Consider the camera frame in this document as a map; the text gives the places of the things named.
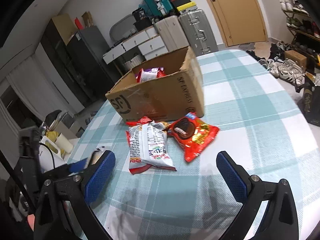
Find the small brown cardboard box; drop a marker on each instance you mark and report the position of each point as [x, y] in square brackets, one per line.
[298, 58]

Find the red chocolate pie packet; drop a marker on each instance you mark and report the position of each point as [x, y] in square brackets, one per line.
[192, 134]

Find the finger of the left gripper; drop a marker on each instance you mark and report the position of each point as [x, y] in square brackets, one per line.
[66, 169]

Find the checkered teal tablecloth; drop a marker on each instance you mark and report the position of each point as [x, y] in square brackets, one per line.
[261, 128]

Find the white grey sneakers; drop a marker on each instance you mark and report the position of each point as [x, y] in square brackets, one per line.
[287, 71]

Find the silver suitcase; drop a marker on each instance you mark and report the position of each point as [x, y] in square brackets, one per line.
[198, 32]

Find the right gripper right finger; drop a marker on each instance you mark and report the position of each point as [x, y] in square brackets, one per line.
[279, 220]

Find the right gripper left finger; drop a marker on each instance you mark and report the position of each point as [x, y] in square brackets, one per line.
[80, 189]

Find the clear cracker packet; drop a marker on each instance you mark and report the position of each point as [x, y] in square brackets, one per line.
[94, 157]

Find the beige suitcase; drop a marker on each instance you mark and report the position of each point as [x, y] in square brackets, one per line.
[171, 33]

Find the SF Express cardboard box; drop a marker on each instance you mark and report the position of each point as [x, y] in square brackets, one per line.
[169, 97]

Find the wooden door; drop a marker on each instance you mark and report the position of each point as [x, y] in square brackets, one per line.
[239, 21]

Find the wooden shoe rack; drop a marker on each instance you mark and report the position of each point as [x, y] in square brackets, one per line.
[304, 30]

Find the white red chip bag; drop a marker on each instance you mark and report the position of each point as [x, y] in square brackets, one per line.
[148, 143]

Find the purple snack packet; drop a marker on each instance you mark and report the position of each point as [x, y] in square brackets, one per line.
[150, 74]

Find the black cabinet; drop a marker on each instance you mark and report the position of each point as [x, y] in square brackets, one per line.
[80, 62]

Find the left hand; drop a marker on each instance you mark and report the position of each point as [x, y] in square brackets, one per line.
[31, 221]

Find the white drawer cabinet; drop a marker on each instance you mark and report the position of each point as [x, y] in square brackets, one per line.
[148, 41]

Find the black paper bag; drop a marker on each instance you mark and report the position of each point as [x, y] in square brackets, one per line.
[310, 98]

